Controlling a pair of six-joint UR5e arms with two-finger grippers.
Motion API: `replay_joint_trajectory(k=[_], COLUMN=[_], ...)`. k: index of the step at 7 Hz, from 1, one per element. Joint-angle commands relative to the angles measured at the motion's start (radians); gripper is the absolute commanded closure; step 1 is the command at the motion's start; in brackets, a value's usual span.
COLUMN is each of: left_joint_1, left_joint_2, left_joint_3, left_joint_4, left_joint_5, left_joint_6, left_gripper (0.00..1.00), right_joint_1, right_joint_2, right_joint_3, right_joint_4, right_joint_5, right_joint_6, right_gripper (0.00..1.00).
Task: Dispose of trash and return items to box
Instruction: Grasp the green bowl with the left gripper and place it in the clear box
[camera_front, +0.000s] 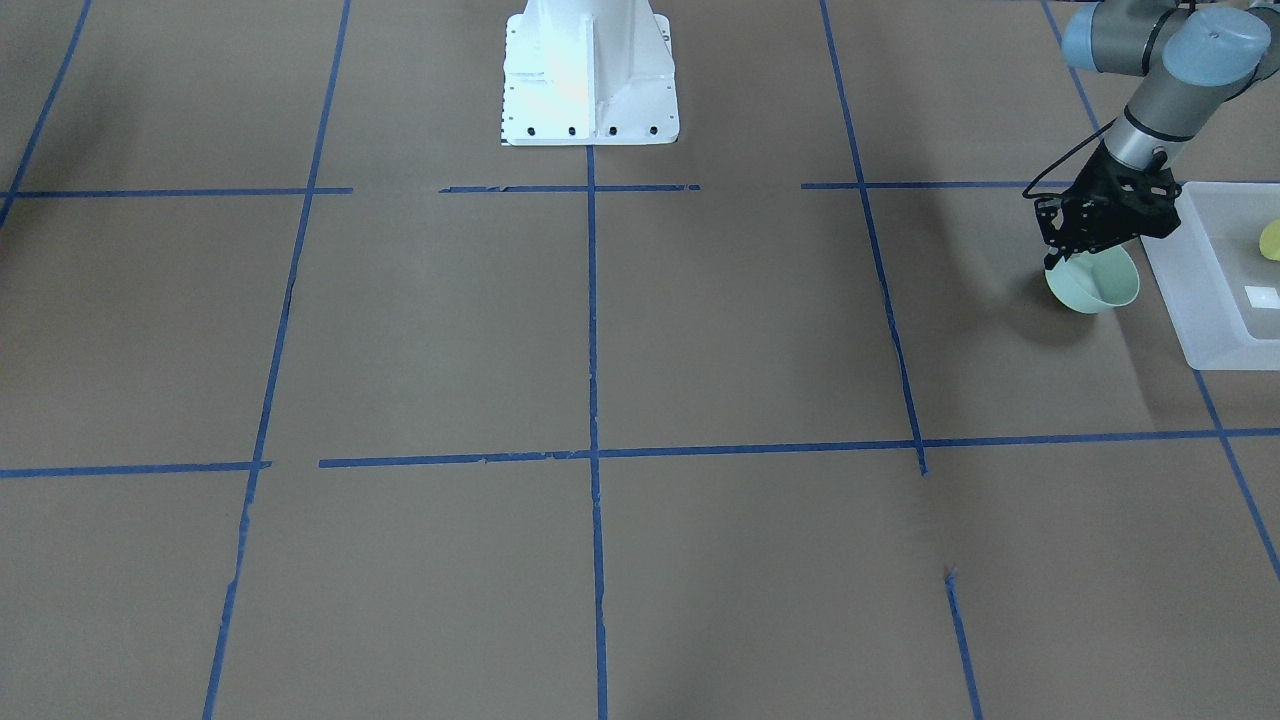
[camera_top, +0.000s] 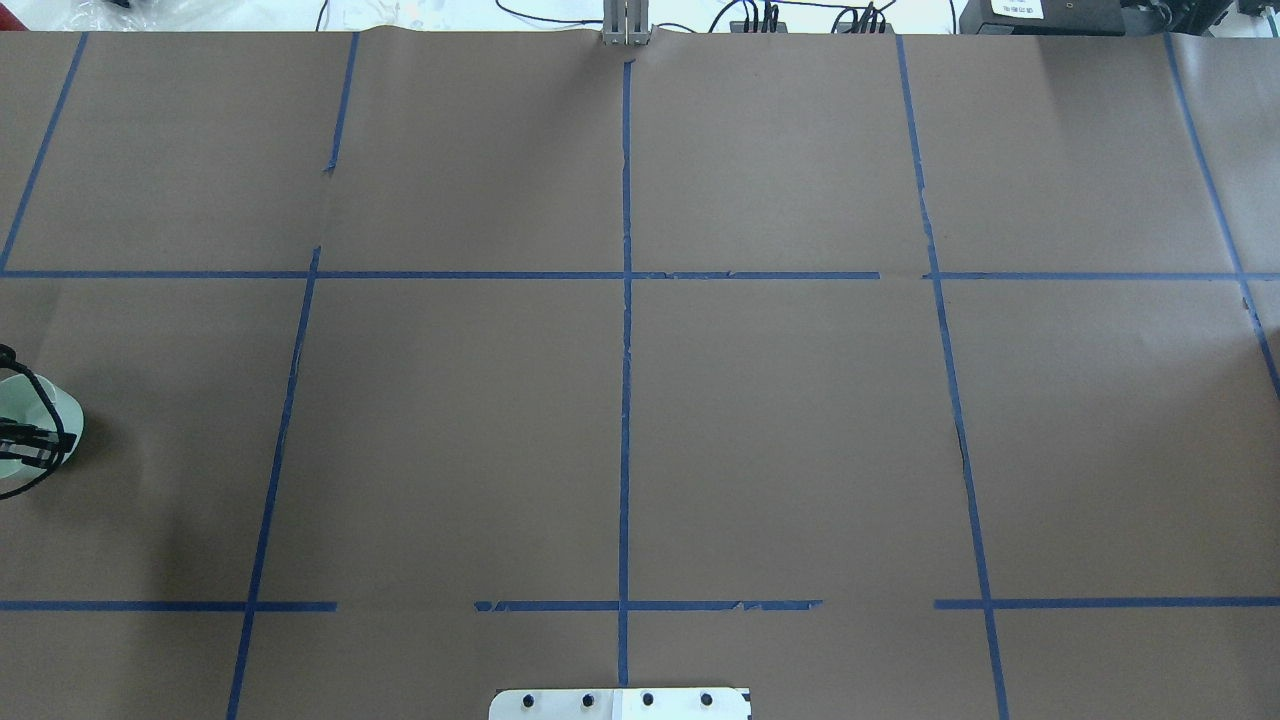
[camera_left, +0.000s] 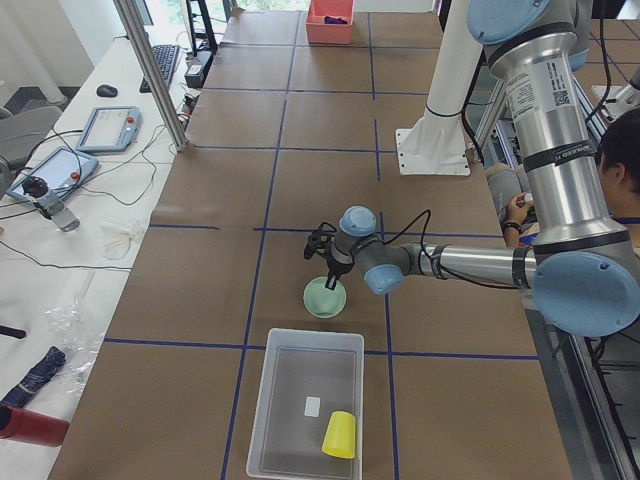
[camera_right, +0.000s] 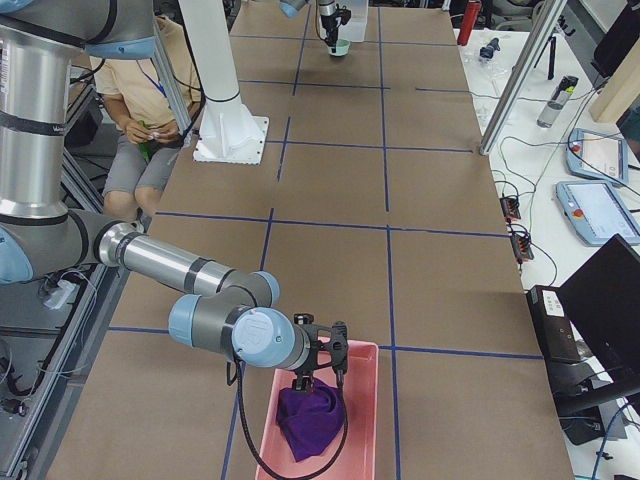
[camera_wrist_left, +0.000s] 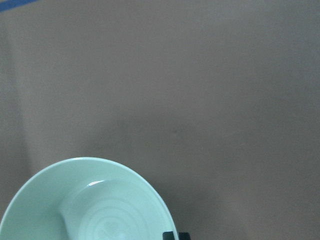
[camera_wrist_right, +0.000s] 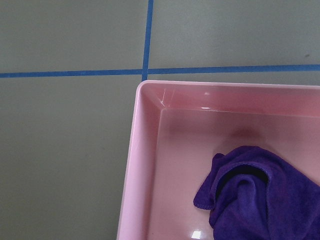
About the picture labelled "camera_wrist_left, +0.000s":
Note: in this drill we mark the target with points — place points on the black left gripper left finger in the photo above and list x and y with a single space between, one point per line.
169 235

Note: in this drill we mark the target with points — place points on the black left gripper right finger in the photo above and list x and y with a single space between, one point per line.
184 236

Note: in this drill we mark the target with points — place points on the green ceramic bowl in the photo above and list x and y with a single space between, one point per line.
87 198

